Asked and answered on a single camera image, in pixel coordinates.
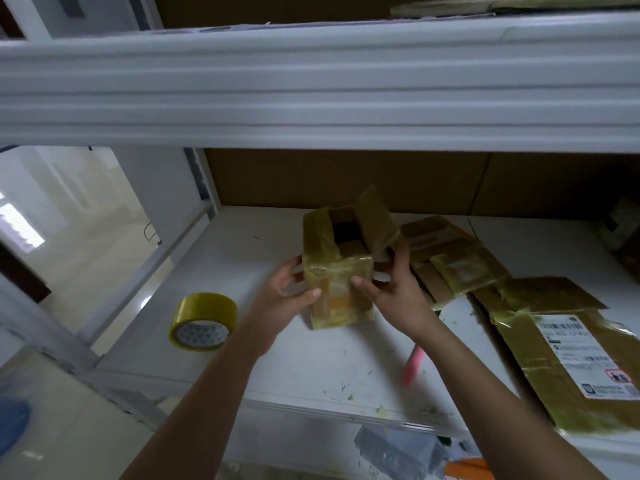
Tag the package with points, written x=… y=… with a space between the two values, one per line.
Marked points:
x=520 y=5

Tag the person's left hand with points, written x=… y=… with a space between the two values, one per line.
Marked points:
x=275 y=310

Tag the stack of cardboard boxes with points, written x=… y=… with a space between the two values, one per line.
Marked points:
x=570 y=355

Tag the small taped carton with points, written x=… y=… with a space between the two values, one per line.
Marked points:
x=455 y=260

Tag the wide barcode label cardboard box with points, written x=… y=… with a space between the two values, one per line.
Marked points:
x=335 y=285

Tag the yellow tape roll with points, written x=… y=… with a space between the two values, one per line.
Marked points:
x=200 y=310

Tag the blue round object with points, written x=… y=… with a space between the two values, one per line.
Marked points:
x=12 y=425

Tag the person's left forearm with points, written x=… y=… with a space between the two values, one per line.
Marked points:
x=195 y=420

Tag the white metal shelf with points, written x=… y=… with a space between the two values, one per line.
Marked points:
x=230 y=255

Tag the dark brown cabinet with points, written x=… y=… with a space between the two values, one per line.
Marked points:
x=20 y=273

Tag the orange plastic object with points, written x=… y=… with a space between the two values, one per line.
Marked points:
x=470 y=470

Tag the person's right forearm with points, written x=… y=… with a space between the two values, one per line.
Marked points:
x=510 y=410

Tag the pink utility knife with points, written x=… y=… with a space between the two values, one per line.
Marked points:
x=412 y=367

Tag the person's right hand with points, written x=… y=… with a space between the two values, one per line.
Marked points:
x=405 y=300

